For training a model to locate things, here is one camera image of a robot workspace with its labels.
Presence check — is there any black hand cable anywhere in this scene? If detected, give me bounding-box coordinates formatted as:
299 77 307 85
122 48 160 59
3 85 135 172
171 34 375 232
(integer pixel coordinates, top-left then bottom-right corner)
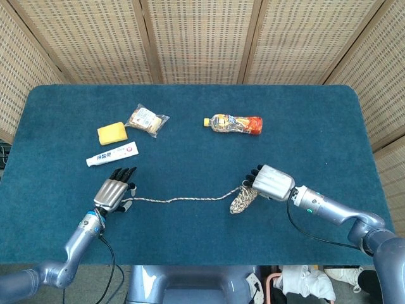
286 198 376 254
94 234 116 304

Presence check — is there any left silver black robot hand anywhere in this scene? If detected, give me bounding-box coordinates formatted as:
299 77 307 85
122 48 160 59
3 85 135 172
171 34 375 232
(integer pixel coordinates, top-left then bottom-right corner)
93 167 139 213

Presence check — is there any plastic bottle with yellow cap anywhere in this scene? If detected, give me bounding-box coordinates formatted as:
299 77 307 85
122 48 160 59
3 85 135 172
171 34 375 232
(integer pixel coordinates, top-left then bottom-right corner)
203 113 263 136

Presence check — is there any pink stool frame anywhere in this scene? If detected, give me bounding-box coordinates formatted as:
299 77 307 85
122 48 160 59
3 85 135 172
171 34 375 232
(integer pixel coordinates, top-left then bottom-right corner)
264 272 284 304

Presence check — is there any black device with cables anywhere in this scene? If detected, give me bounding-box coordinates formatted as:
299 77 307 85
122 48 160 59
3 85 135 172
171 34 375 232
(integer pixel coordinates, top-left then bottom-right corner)
0 141 13 178

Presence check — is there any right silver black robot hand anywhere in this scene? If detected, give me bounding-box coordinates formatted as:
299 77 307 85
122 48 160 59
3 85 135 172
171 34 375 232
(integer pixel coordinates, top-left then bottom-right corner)
242 164 297 202

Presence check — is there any black right hand cable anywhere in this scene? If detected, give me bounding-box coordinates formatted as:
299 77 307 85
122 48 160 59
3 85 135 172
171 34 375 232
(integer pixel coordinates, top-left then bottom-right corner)
286 198 376 254

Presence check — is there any blue carpet table cover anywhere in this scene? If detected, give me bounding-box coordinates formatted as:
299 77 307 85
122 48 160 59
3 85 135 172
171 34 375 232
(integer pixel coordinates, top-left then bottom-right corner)
1 84 395 267

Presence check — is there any beige speckled braided rope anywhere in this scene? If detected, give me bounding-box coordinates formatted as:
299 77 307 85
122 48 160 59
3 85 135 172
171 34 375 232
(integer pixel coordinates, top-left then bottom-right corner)
125 185 259 215

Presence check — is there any white toothpaste tube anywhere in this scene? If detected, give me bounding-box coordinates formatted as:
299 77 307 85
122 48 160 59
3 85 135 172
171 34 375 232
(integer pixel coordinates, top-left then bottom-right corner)
85 141 140 168

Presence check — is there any white power strip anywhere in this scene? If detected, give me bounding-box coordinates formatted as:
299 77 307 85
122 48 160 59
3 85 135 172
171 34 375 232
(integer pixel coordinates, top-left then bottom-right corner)
246 272 264 300

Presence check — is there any black left hand cable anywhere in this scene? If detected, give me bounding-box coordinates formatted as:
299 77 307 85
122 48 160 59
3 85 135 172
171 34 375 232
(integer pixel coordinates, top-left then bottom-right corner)
94 234 116 304

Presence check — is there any yellow sponge block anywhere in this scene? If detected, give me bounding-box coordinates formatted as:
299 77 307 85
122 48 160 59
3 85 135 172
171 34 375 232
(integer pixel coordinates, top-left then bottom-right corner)
96 121 129 146

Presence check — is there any woven bamboo screen panel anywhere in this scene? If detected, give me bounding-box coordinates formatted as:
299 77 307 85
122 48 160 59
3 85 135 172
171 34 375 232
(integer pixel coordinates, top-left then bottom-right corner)
373 136 405 235
9 0 161 85
140 0 262 85
325 0 405 151
0 0 69 142
243 0 380 85

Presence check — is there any blue-grey robot torso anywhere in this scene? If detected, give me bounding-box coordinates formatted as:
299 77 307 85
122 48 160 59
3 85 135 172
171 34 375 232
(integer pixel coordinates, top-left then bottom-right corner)
125 265 265 304

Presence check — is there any white sneaker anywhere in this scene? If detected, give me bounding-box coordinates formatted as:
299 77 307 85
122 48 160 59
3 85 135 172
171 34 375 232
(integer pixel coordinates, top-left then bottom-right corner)
324 267 365 294

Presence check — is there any clear bag of bread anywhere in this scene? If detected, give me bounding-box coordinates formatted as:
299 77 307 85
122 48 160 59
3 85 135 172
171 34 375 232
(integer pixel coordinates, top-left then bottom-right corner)
125 103 170 139

